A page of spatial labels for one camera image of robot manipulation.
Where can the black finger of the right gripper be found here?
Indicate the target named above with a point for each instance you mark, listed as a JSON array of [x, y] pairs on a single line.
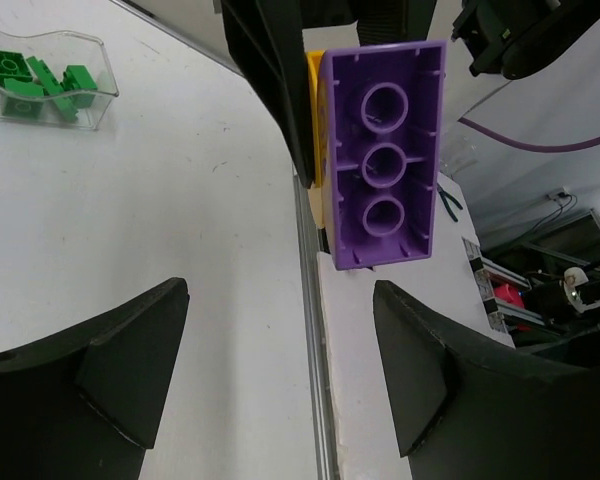
[[265, 42]]

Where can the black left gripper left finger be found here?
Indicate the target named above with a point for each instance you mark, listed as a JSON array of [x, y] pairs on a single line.
[[86, 402]]

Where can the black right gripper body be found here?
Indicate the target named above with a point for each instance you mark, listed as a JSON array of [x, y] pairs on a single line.
[[377, 21]]

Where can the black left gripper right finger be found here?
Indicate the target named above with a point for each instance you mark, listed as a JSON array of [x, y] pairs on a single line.
[[465, 406]]

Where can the yellow curved lego brick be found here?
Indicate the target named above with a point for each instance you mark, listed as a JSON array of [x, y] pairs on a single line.
[[316, 115]]

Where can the purple lego brick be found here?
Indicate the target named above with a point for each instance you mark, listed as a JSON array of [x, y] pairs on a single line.
[[379, 110]]

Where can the green printed lego brick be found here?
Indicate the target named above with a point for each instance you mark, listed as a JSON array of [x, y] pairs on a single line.
[[14, 66]]

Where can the small green lego brick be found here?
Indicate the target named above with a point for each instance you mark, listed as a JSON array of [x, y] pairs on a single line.
[[78, 77]]

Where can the clear transparent container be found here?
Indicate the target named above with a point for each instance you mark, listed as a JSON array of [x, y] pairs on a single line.
[[61, 78]]

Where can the green sloped lego brick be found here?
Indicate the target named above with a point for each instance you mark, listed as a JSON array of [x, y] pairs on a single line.
[[53, 89]]

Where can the right aluminium frame rail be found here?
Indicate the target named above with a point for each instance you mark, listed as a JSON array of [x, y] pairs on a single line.
[[309, 240]]

